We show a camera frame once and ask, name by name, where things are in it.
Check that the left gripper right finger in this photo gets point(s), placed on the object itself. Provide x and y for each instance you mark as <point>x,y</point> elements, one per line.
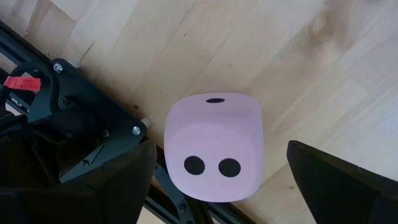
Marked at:
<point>335,193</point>

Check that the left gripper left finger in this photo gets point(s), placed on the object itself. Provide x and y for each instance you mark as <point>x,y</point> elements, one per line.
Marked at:
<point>109,186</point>

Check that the pink foam die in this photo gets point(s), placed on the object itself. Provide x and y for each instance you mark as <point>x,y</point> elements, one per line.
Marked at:
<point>214,140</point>

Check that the black mounting plate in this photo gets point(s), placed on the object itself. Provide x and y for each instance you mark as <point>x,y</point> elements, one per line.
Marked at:
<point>77,102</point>

